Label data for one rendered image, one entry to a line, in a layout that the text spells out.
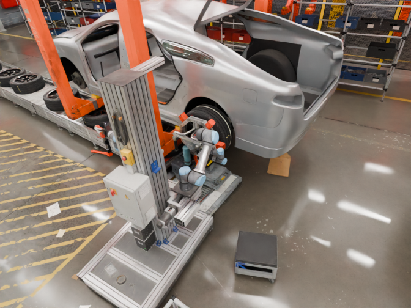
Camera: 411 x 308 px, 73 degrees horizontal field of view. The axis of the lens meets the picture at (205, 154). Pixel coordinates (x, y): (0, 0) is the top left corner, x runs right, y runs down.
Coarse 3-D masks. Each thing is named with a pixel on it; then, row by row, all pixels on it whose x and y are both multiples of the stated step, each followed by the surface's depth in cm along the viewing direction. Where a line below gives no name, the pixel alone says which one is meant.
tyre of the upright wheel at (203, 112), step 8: (200, 104) 344; (208, 104) 336; (192, 112) 329; (200, 112) 322; (208, 112) 323; (216, 112) 326; (208, 120) 320; (216, 120) 319; (216, 128) 319; (224, 128) 324; (224, 136) 324; (232, 136) 339
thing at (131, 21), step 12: (120, 0) 250; (132, 0) 251; (120, 12) 258; (132, 12) 255; (120, 24) 267; (132, 24) 259; (132, 36) 266; (144, 36) 275; (132, 48) 275; (144, 48) 280; (132, 60) 285; (144, 60) 285; (156, 96) 316; (156, 108) 323; (156, 120) 330
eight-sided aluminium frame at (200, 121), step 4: (192, 116) 328; (188, 120) 328; (192, 120) 324; (196, 120) 320; (200, 120) 322; (204, 120) 319; (180, 124) 341; (184, 124) 336; (200, 124) 319; (204, 124) 315; (180, 128) 346; (184, 128) 347; (180, 132) 349; (184, 132) 351; (184, 140) 355; (192, 152) 356
